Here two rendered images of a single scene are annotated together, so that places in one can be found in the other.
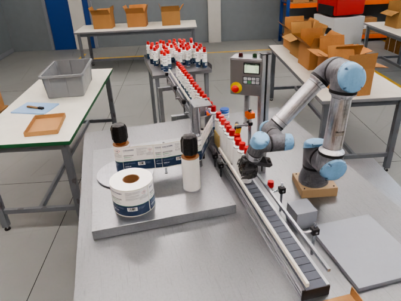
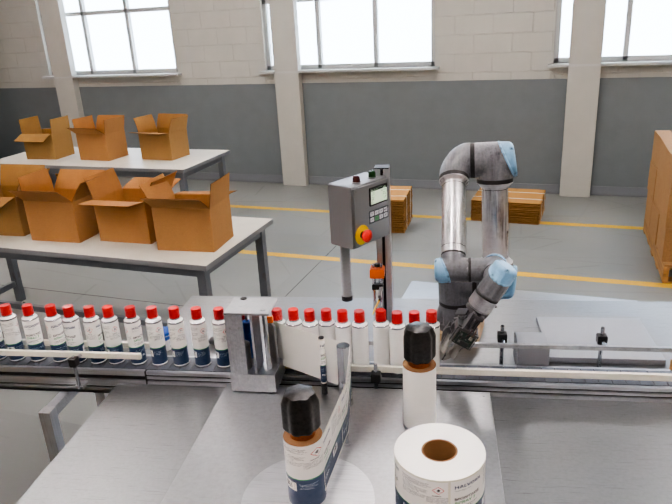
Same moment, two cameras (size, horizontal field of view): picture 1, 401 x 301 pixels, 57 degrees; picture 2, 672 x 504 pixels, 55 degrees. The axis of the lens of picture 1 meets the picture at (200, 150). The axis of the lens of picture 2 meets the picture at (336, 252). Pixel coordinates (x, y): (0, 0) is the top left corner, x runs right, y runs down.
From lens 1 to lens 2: 193 cm
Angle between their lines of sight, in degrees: 61
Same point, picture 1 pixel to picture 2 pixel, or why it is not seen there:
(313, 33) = (38, 181)
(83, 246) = not seen: outside the picture
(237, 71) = (362, 206)
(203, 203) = (475, 421)
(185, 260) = (597, 481)
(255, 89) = (383, 227)
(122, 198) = (480, 483)
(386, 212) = (531, 309)
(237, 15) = not seen: outside the picture
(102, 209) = not seen: outside the picture
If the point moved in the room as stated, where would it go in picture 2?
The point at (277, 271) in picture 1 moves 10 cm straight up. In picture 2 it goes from (628, 405) to (632, 375)
